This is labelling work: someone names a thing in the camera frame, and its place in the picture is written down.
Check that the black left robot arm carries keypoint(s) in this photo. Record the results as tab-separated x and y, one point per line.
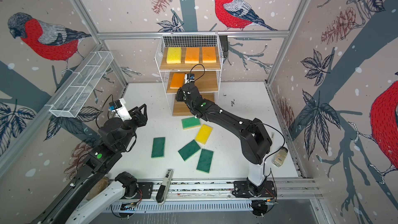
67	207

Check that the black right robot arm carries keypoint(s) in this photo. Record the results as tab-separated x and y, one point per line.
254	138

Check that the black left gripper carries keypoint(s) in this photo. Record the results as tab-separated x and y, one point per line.
143	120

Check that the light green sponge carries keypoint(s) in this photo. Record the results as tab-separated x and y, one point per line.
189	123

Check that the black white handheld scraper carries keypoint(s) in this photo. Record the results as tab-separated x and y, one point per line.
164	187

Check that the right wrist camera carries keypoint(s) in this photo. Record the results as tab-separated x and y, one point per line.
189	77

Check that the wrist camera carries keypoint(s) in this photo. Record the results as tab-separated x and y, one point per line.
118	106
189	77

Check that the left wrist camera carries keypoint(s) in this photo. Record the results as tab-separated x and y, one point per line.
118	106

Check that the dark green sponge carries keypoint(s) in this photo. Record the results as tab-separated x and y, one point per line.
189	150
158	147
205	161

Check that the orange sponge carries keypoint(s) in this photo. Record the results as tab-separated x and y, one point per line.
209	55
192	55
178	80

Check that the yellow sponge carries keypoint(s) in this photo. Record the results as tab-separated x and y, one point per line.
174	55
203	134

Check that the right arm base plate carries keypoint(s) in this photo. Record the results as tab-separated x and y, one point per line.
246	189

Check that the small clear plastic container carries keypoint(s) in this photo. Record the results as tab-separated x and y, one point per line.
280	157

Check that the white wire wall basket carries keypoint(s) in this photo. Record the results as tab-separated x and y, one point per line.
74	97

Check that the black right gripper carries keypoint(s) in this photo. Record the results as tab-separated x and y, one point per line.
180	94

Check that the aluminium frame crossbar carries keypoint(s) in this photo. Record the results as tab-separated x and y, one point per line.
154	35

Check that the white wire wooden shelf unit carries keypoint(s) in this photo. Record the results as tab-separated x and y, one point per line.
207	75

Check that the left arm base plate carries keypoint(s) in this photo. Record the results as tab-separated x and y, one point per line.
139	190

